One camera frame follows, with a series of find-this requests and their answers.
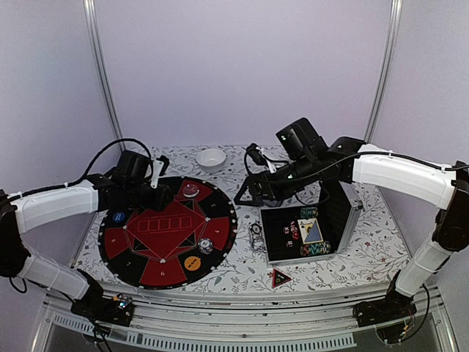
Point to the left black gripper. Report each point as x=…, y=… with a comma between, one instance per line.
x=160, y=202

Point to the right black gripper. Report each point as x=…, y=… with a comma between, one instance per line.
x=253, y=182

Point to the blue small blind button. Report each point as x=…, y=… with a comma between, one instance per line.
x=118, y=217

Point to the orange big blind button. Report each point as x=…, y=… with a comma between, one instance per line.
x=192, y=263

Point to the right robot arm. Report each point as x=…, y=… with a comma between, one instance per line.
x=351, y=160

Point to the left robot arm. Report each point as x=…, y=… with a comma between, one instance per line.
x=27, y=211

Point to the upper poker chip row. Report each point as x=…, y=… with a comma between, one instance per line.
x=308, y=213

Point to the poker chip row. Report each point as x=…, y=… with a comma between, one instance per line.
x=308, y=213
x=315, y=249

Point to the aluminium poker chip case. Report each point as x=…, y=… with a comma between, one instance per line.
x=339, y=208

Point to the red dice group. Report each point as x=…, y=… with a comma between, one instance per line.
x=292, y=234

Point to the white ceramic bowl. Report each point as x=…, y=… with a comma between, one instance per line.
x=211, y=159

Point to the boxed card deck ace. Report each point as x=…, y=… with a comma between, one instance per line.
x=310, y=231

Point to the round red black poker mat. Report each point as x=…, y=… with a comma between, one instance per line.
x=148, y=248

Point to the lower poker chip row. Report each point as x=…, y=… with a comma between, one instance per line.
x=315, y=249

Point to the red black triangle card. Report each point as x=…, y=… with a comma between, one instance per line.
x=279, y=278

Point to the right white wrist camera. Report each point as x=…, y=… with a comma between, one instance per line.
x=260, y=158

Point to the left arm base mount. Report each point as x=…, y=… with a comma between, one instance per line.
x=118, y=310

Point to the front aluminium rail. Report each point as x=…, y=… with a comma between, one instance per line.
x=304, y=321

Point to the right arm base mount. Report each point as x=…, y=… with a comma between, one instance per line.
x=393, y=306

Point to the left aluminium frame post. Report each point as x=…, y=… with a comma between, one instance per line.
x=97, y=52

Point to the aluminium frame post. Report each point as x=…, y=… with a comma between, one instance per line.
x=385, y=68
x=97, y=52

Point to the right aluminium frame post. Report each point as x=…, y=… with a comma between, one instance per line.
x=385, y=68

